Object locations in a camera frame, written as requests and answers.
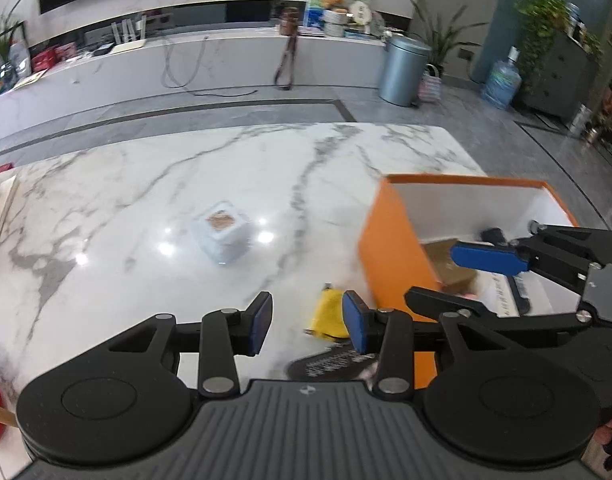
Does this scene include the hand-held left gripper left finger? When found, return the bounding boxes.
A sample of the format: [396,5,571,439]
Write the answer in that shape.
[108,291,274,400]

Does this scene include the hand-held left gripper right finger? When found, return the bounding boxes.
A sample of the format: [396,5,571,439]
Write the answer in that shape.
[342,290,517,396]

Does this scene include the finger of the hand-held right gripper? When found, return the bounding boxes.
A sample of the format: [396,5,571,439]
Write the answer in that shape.
[405,286,594,333]
[450,219,612,297]

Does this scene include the yellow pouch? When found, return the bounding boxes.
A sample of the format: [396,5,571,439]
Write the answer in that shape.
[305,284,353,343]

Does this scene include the brown cardboard box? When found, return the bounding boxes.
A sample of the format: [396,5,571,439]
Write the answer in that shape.
[423,239,479,295]

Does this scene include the orange box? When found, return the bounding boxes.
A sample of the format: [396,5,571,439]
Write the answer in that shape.
[358,174,579,391]

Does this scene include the person's right hand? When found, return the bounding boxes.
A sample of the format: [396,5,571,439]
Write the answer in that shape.
[593,405,612,446]

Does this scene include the clear acrylic box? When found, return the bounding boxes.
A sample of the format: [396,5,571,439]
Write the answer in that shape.
[192,200,251,266]

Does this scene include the blue water jug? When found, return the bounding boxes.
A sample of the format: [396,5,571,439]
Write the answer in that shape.
[481,46,523,110]

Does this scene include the woven basket bag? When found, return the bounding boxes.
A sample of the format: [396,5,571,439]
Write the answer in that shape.
[418,64,443,104]

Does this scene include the grey cabinet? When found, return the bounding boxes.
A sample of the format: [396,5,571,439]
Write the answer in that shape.
[516,30,603,123]

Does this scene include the grey trash can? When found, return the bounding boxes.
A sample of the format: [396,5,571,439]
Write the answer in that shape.
[378,35,433,107]

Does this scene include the long-leaf potted plant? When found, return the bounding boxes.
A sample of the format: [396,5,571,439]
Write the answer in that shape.
[408,0,489,78]

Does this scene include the green trailing vine plant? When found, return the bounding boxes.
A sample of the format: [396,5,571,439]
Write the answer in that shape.
[513,0,604,93]

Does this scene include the white round fan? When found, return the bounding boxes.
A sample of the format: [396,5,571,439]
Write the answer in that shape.
[348,1,373,26]

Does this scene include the marble television bench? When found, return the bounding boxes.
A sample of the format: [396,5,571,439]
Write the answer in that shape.
[0,27,389,133]

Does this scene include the landscape picture board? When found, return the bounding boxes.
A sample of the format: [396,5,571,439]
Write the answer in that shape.
[306,0,371,28]

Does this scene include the white router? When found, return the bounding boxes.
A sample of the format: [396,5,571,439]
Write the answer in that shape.
[108,16,147,53]

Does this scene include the red gift boxes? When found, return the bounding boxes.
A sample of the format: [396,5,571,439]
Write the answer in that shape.
[30,42,79,73]

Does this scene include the spiky green potted plant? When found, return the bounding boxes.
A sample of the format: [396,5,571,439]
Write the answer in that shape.
[0,0,27,68]

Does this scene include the black cable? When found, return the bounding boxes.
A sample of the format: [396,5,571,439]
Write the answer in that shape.
[161,35,259,97]

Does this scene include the brown leather bag with strap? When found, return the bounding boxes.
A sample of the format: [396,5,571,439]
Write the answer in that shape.
[274,7,301,92]

